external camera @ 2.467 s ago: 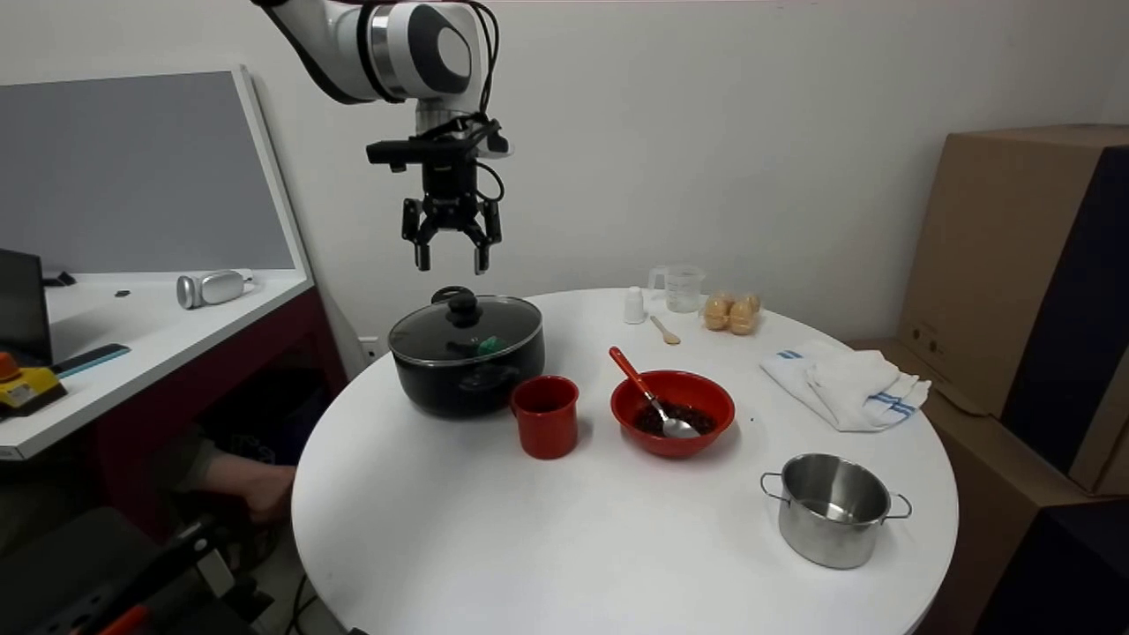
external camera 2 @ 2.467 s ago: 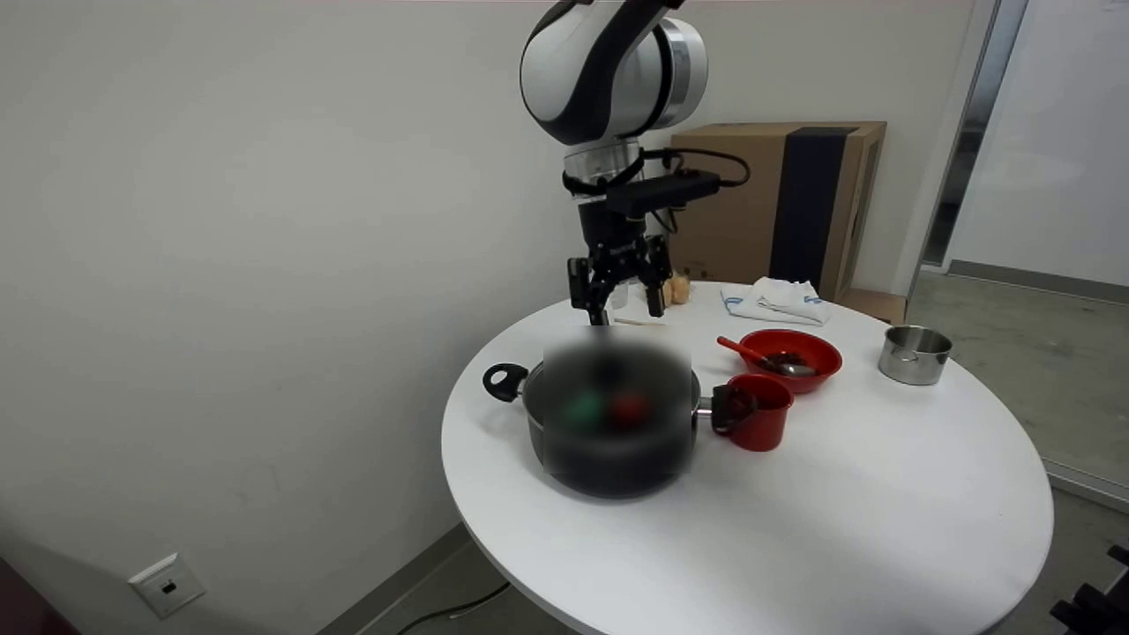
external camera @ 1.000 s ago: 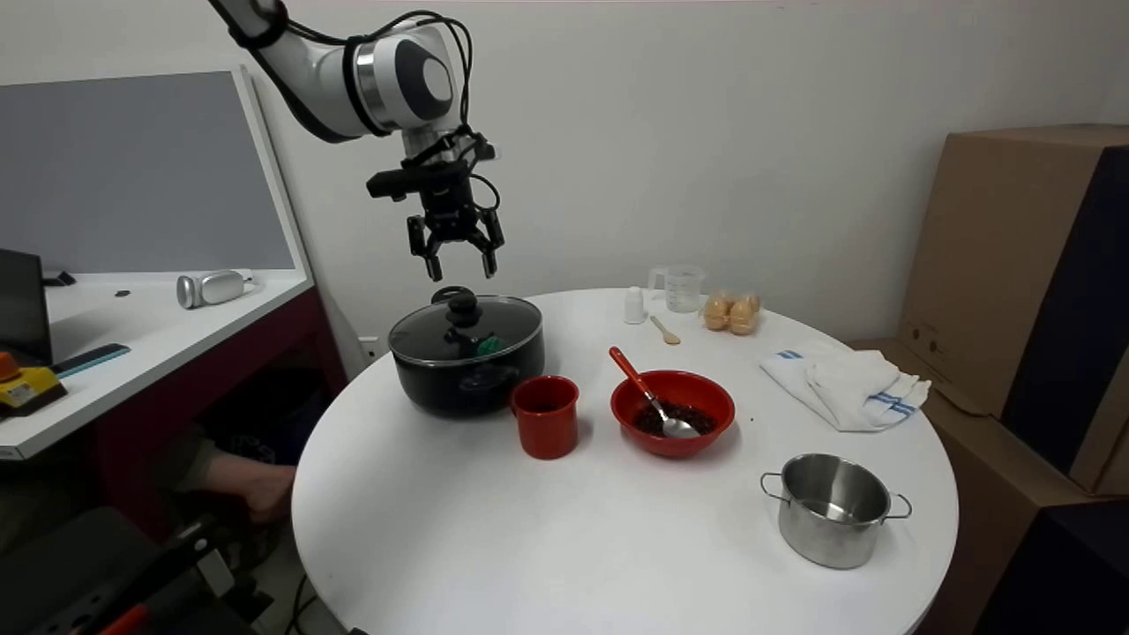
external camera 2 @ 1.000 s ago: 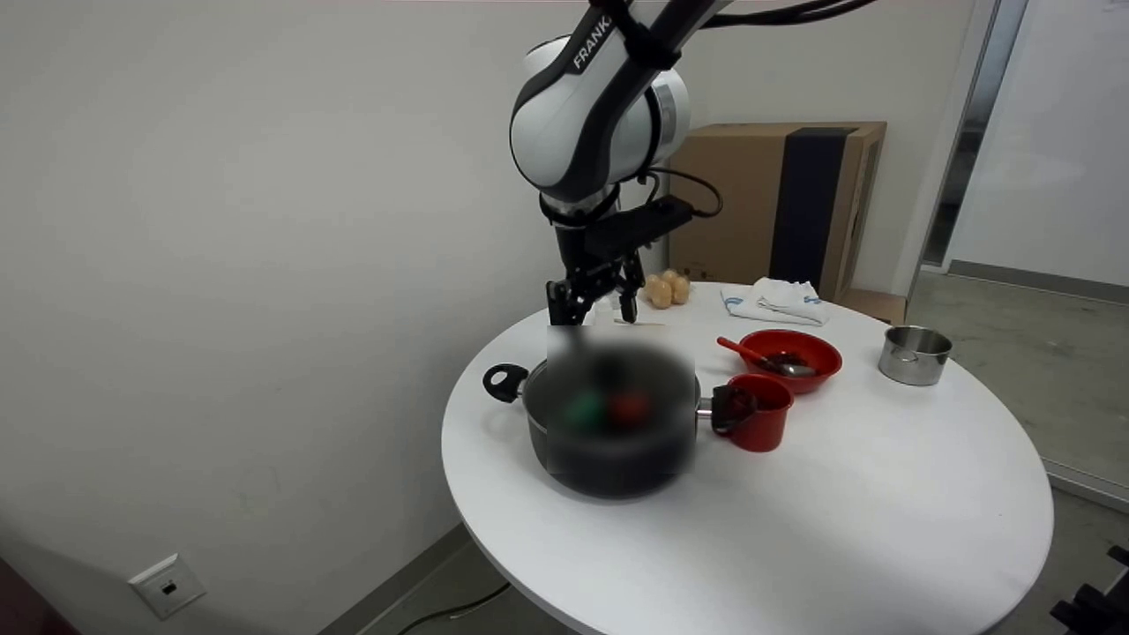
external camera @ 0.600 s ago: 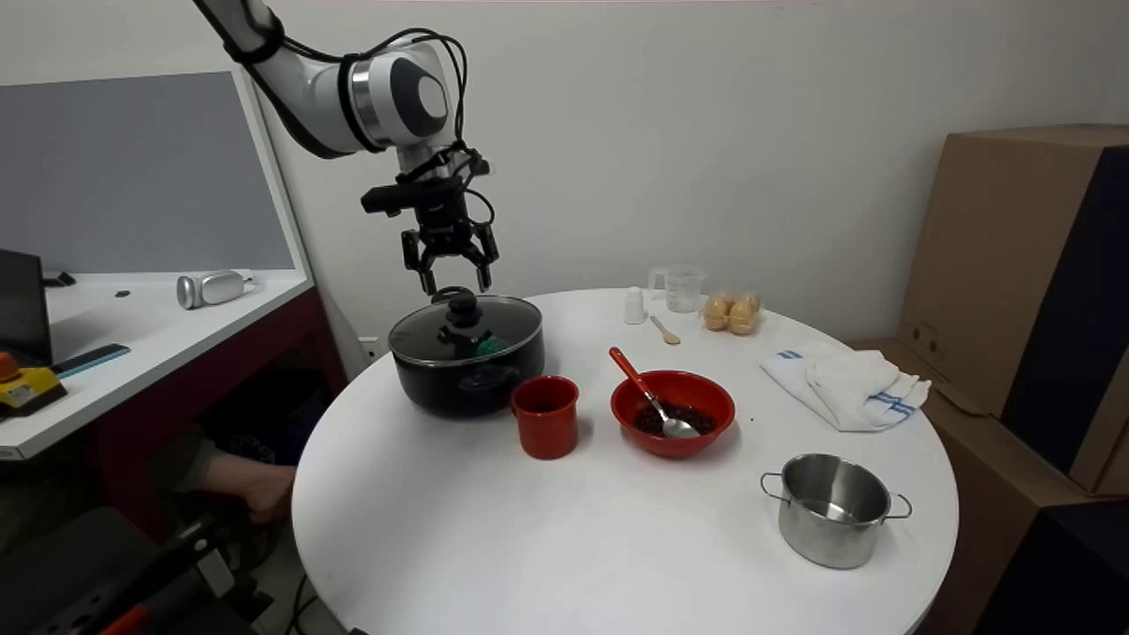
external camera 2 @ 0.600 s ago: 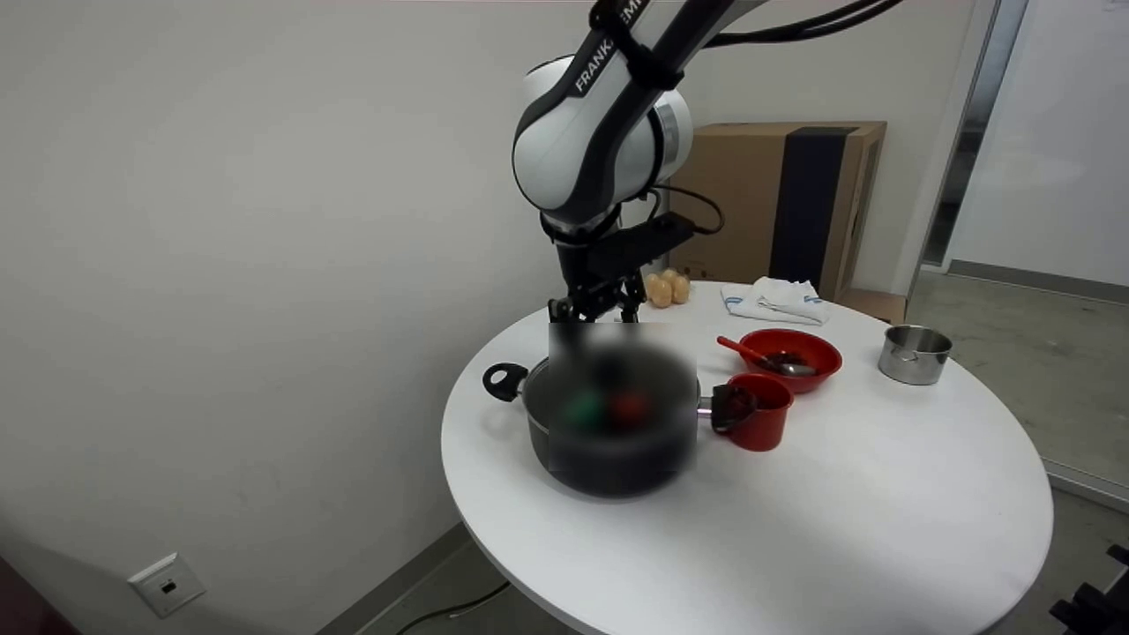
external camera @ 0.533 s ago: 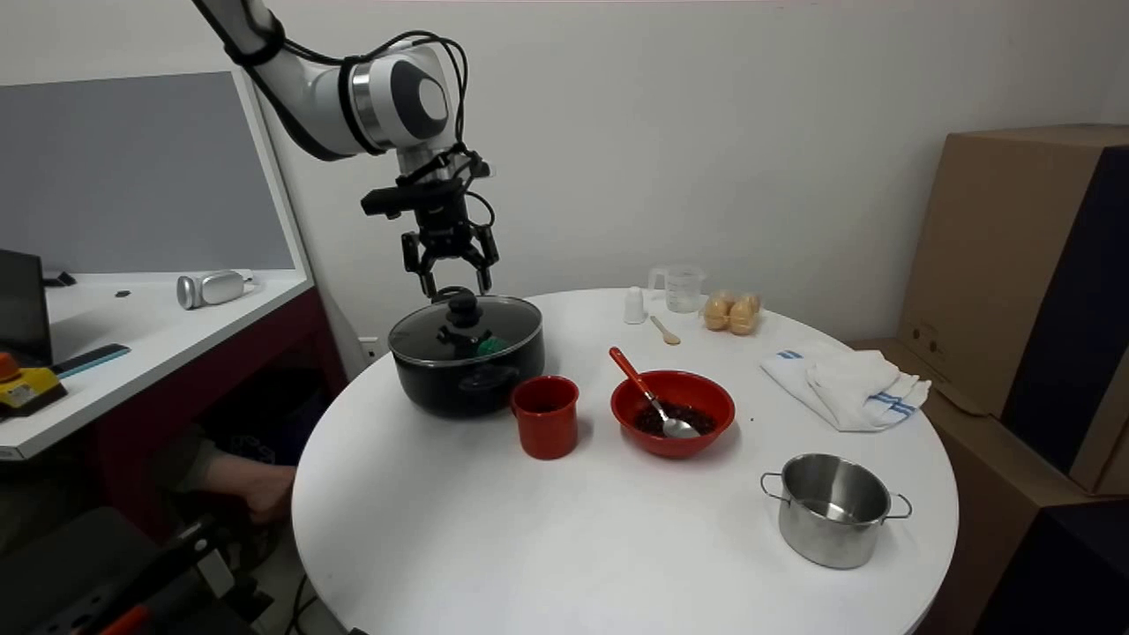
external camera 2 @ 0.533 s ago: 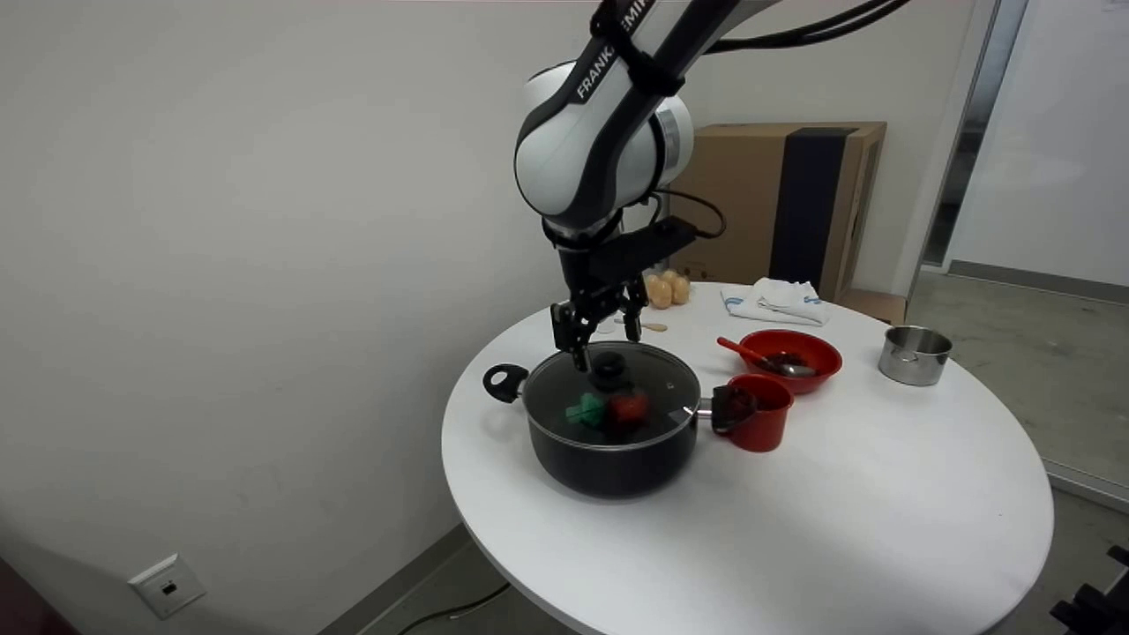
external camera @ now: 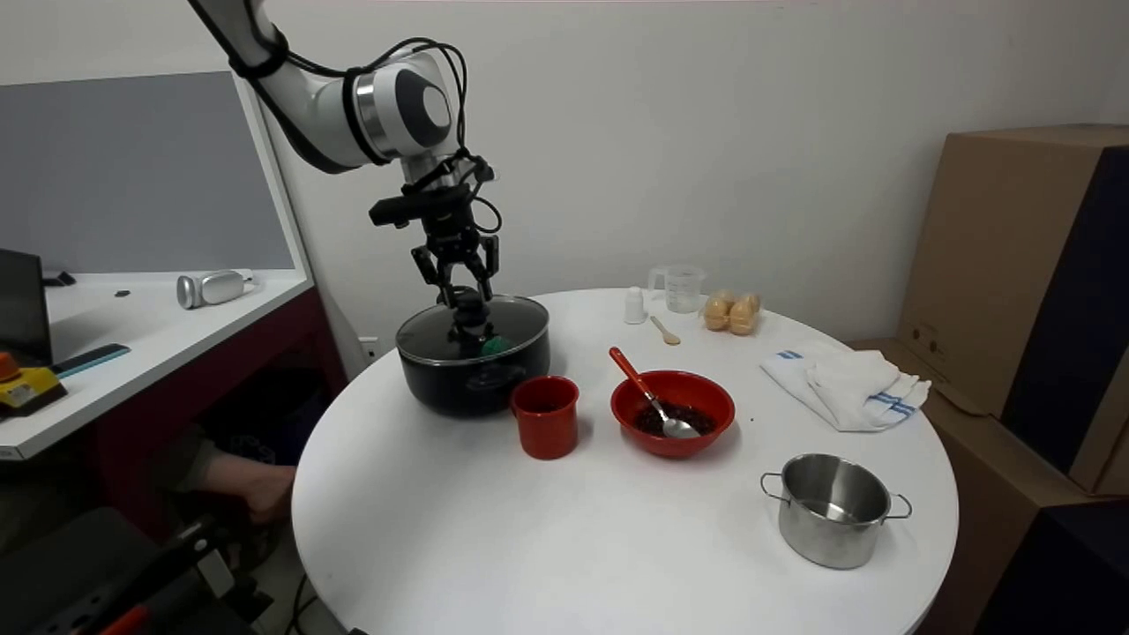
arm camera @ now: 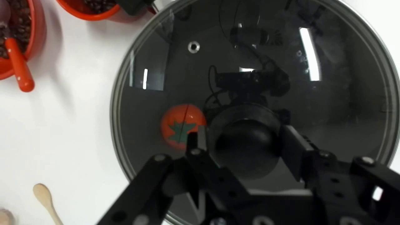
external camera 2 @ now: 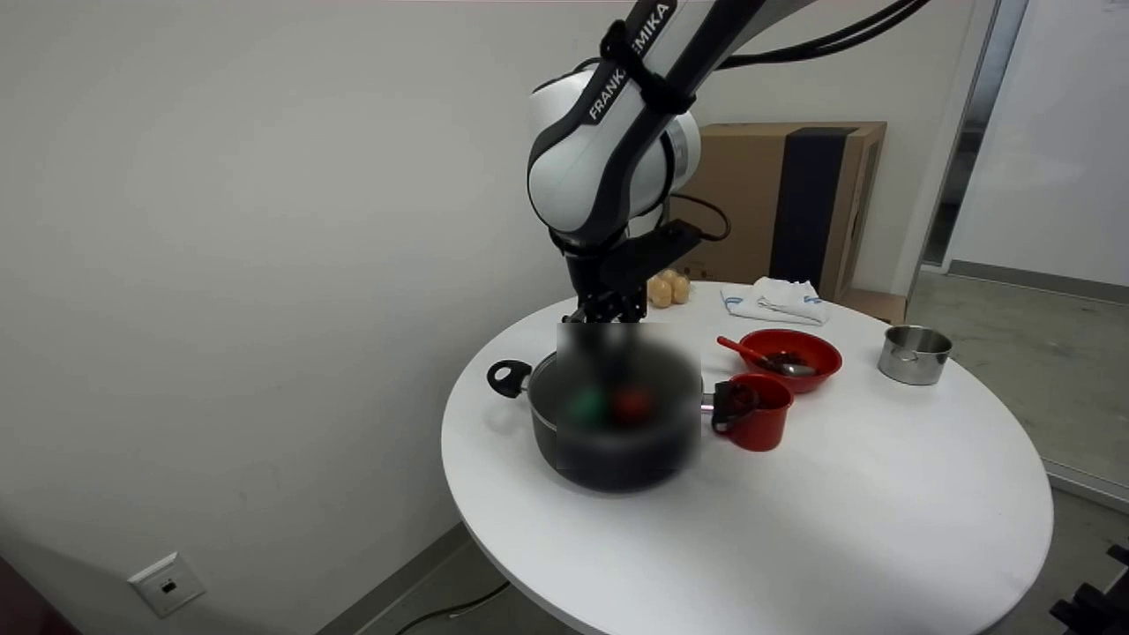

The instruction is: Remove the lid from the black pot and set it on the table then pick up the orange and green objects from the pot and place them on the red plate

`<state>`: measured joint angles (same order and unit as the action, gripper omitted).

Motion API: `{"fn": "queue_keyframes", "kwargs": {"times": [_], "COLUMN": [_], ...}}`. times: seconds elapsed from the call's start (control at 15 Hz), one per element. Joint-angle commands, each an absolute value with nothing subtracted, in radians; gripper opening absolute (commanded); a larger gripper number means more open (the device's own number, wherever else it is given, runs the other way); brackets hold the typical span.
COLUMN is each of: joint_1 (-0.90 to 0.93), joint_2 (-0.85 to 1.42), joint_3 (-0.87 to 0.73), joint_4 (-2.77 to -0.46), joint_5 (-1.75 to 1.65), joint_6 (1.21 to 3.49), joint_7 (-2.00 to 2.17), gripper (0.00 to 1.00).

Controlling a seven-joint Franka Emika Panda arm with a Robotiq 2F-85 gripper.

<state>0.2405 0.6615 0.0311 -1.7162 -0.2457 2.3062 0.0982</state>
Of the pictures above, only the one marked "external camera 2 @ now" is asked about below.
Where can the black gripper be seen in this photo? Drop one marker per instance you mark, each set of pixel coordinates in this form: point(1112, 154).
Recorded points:
point(611, 276)

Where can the orange red toy tomato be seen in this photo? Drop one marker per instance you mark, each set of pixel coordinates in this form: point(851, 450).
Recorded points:
point(632, 406)

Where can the glass lid with black knob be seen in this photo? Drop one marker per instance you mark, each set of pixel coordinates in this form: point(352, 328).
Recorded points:
point(673, 383)

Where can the black cooking pot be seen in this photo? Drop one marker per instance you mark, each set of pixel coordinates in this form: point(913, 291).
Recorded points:
point(611, 469)

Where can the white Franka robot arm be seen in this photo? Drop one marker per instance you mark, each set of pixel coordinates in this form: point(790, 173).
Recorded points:
point(587, 164)

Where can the small stainless steel pot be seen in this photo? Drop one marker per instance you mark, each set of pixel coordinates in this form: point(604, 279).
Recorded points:
point(913, 358)

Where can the small wooden stick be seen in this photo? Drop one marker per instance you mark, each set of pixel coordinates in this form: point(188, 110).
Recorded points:
point(659, 324)

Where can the tan bread roll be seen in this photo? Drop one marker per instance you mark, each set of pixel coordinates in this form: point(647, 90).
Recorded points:
point(678, 288)
point(659, 293)

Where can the red spoon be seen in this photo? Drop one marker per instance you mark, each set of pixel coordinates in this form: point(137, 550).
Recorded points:
point(742, 350)

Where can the red mug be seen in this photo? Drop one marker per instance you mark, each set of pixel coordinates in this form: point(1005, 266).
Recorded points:
point(756, 422)

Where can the white cloth with blue print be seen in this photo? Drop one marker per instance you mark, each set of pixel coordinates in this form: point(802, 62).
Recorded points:
point(780, 300)

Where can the large cardboard box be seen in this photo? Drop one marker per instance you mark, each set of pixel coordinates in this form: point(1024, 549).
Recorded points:
point(742, 176)

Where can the red bowl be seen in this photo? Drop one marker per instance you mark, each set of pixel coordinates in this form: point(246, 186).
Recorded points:
point(816, 350)

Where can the black stand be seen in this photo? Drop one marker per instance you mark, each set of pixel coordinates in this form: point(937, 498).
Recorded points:
point(1096, 603)

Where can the aluminium door frame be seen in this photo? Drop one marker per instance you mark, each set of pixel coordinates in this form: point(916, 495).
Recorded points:
point(980, 143)

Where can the white wall outlet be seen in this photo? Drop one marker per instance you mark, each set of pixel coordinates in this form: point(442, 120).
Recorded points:
point(168, 583)

